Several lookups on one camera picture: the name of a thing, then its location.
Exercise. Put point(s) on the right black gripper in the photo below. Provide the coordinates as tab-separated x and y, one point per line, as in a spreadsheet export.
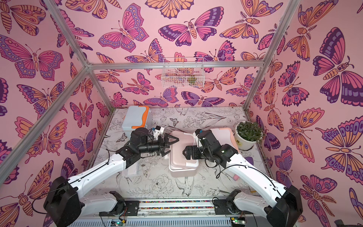
191	152

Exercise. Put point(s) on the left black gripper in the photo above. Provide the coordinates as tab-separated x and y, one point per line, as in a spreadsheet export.
166	137

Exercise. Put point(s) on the white pink medicine chest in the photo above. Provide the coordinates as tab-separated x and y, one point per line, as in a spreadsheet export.
225	136

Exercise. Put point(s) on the beige pink first aid box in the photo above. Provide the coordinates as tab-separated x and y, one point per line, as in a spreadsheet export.
179	165

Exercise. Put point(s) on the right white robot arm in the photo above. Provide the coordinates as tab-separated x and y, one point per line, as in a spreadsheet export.
279	204

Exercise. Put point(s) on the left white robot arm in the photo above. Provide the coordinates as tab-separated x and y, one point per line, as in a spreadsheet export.
66	201

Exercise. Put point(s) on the blue orange first aid box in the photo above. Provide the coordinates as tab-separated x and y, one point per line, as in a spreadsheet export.
137	117

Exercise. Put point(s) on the potted green plant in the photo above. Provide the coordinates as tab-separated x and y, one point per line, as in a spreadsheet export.
247	134

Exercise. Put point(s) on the green toy in basket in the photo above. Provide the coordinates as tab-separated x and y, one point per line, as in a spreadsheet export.
192	80

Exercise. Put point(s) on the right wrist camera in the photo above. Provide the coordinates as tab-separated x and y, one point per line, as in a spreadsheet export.
196	133

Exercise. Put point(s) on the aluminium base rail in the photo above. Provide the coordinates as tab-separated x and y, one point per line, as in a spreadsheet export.
197	212

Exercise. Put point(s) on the white wire wall basket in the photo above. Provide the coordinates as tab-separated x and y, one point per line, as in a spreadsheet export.
176	70

